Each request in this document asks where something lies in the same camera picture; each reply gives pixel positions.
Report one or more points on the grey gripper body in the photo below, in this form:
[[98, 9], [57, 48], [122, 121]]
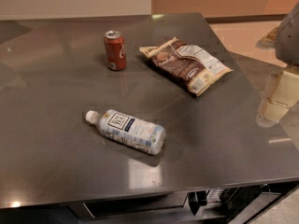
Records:
[[289, 42]]

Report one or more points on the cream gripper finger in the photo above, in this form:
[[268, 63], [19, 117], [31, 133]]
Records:
[[274, 111], [287, 90]]

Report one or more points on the brown chip bag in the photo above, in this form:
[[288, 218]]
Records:
[[189, 65]]

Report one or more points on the blue label plastic bottle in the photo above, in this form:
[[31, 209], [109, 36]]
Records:
[[128, 130]]

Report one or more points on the black equipment under table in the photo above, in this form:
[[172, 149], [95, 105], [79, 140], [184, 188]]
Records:
[[232, 201]]

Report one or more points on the red soda can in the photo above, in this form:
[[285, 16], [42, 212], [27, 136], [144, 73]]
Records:
[[114, 45]]

